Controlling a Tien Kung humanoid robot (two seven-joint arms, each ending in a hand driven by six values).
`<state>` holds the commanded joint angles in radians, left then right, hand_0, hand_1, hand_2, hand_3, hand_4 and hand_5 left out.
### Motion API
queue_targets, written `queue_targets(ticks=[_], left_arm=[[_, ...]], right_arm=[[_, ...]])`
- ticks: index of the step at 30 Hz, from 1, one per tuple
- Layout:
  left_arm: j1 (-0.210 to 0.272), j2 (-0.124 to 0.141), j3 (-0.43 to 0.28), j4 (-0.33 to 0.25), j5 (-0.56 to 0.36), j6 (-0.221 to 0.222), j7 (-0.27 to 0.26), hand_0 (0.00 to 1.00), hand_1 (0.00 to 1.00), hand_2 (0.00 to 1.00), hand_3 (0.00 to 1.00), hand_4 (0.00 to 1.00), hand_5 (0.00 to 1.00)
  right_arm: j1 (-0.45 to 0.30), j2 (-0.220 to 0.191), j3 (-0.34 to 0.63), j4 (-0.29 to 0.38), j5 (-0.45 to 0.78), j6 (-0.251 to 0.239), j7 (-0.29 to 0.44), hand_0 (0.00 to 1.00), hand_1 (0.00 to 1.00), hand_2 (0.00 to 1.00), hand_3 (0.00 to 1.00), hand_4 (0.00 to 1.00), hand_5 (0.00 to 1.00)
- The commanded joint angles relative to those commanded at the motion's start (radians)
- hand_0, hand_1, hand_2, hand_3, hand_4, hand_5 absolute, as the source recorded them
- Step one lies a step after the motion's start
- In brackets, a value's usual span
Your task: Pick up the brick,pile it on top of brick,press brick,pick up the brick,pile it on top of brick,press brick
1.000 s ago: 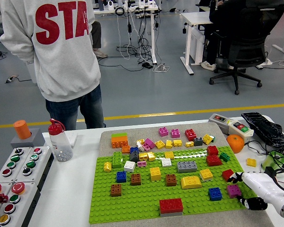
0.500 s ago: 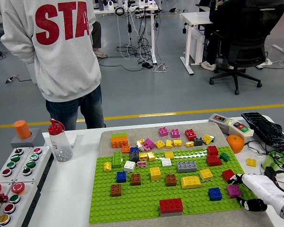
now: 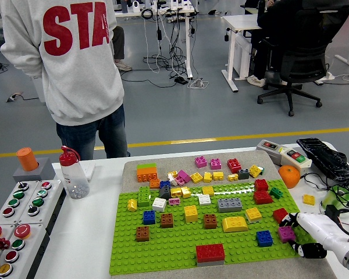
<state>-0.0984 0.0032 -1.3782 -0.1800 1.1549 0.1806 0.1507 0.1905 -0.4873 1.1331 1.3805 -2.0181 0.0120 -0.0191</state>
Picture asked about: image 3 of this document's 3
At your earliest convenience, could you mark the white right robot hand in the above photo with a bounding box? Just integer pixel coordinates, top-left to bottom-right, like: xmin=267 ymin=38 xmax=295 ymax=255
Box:
xmin=279 ymin=212 xmax=349 ymax=264

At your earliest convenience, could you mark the red square brick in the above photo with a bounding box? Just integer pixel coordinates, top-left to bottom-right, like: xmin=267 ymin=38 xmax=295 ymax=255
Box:
xmin=252 ymin=190 xmax=274 ymax=205
xmin=227 ymin=158 xmax=242 ymax=174
xmin=272 ymin=208 xmax=289 ymax=224
xmin=254 ymin=178 xmax=269 ymax=192

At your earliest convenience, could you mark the small green brick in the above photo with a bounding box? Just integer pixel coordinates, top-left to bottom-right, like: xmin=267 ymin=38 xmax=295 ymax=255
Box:
xmin=269 ymin=187 xmax=284 ymax=200

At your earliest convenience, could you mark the yellow curved brick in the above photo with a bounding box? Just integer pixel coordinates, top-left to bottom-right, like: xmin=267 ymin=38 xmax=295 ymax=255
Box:
xmin=222 ymin=216 xmax=249 ymax=233

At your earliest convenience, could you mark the long grey brick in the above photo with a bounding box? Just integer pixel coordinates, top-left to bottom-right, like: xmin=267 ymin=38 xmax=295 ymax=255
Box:
xmin=217 ymin=197 xmax=244 ymax=213

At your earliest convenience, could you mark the brown square brick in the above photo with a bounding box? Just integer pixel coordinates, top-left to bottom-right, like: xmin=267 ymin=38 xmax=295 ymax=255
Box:
xmin=135 ymin=226 xmax=151 ymax=242
xmin=160 ymin=213 xmax=175 ymax=228
xmin=203 ymin=214 xmax=218 ymax=230

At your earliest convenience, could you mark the large red brick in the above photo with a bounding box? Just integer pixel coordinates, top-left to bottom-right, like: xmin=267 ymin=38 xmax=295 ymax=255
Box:
xmin=195 ymin=243 xmax=225 ymax=262

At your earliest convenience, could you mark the dark grey slope brick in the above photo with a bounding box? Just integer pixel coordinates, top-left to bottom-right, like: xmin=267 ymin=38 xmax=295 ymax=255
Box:
xmin=158 ymin=185 xmax=172 ymax=200

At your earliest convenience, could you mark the tall green brick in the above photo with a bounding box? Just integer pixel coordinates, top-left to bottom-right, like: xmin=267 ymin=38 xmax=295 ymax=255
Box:
xmin=137 ymin=185 xmax=151 ymax=208

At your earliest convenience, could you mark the large orange brick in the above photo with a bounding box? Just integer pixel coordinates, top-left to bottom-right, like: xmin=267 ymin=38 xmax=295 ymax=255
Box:
xmin=136 ymin=167 xmax=159 ymax=183

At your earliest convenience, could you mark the black power adapter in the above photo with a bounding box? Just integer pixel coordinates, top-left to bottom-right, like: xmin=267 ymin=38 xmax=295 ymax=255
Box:
xmin=325 ymin=205 xmax=340 ymax=221

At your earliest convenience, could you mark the green tape roll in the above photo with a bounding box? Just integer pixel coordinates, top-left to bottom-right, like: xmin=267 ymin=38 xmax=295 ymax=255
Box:
xmin=321 ymin=185 xmax=349 ymax=210

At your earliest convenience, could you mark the orange fruit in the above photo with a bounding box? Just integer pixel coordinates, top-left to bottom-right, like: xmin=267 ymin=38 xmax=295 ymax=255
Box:
xmin=278 ymin=164 xmax=301 ymax=189

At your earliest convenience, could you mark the black wrapped keyboard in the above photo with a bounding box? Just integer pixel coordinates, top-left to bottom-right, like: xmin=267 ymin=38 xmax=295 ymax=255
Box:
xmin=296 ymin=137 xmax=349 ymax=187

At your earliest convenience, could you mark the green studded baseplate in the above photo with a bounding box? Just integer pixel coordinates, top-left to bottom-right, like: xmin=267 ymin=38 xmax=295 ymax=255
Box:
xmin=109 ymin=179 xmax=323 ymax=276

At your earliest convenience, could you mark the grey-brown mat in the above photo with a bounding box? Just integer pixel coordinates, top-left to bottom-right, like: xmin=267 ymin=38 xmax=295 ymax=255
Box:
xmin=109 ymin=149 xmax=337 ymax=279

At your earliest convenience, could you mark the black office chair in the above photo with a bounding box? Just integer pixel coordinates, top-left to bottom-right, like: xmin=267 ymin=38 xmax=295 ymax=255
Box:
xmin=256 ymin=5 xmax=349 ymax=117

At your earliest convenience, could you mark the white desk cabinet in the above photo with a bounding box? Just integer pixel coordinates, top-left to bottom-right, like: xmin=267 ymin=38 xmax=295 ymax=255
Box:
xmin=232 ymin=32 xmax=255 ymax=79

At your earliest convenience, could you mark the seated person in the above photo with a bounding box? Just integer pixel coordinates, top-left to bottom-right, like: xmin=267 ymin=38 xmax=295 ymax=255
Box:
xmin=112 ymin=25 xmax=133 ymax=72
xmin=245 ymin=0 xmax=349 ymax=88

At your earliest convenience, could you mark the clear bottle red cap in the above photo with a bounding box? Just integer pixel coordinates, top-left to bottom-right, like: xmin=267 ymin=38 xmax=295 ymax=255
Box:
xmin=59 ymin=145 xmax=91 ymax=200

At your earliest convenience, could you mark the grey square block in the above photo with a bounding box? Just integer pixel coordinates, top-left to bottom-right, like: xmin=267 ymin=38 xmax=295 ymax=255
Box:
xmin=12 ymin=157 xmax=56 ymax=183

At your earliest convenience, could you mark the grey push-button box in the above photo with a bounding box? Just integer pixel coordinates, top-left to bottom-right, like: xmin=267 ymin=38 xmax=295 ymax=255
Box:
xmin=0 ymin=180 xmax=41 ymax=225
xmin=17 ymin=179 xmax=67 ymax=236

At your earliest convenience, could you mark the standing person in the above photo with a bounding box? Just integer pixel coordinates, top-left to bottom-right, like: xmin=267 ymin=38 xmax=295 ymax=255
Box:
xmin=0 ymin=0 xmax=131 ymax=160

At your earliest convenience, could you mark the orange cylinder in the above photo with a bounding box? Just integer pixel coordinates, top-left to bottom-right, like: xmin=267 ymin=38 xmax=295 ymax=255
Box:
xmin=16 ymin=147 xmax=40 ymax=171

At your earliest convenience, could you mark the grey floor socket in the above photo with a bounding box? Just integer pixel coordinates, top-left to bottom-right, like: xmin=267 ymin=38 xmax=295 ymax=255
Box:
xmin=5 ymin=91 xmax=24 ymax=103

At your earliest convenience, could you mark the thin black cable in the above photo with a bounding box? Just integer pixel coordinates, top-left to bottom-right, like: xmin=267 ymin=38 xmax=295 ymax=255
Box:
xmin=303 ymin=173 xmax=331 ymax=191

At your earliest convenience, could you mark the white switch box green button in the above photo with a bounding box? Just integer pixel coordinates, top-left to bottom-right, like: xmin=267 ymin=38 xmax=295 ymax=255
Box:
xmin=280 ymin=146 xmax=313 ymax=176

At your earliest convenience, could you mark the grey switch box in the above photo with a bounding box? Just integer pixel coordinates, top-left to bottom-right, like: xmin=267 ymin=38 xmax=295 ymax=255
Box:
xmin=256 ymin=139 xmax=289 ymax=165

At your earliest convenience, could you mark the tangled cable bundle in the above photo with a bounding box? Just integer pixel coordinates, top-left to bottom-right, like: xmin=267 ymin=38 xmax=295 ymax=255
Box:
xmin=119 ymin=8 xmax=198 ymax=88

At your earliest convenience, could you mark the white wall switch panel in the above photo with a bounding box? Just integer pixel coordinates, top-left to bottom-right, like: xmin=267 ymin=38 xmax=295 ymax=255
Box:
xmin=80 ymin=162 xmax=97 ymax=181

